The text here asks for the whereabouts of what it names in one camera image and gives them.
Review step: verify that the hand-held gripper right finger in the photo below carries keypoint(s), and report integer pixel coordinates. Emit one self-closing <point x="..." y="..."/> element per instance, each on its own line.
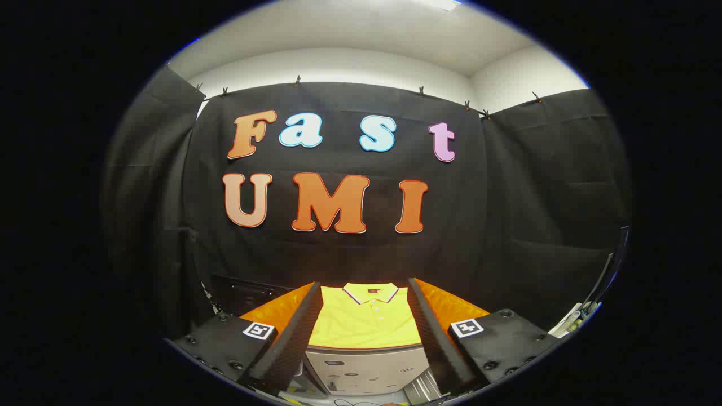
<point x="431" y="332"/>

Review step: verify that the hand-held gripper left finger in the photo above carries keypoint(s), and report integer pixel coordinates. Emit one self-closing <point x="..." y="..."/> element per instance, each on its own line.
<point x="302" y="327"/>

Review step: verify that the yellow polo shirt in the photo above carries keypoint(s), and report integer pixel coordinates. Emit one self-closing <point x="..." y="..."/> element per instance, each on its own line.
<point x="366" y="324"/>

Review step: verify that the black backdrop cloth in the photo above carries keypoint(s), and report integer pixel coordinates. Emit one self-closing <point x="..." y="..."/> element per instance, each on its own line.
<point x="350" y="248"/>

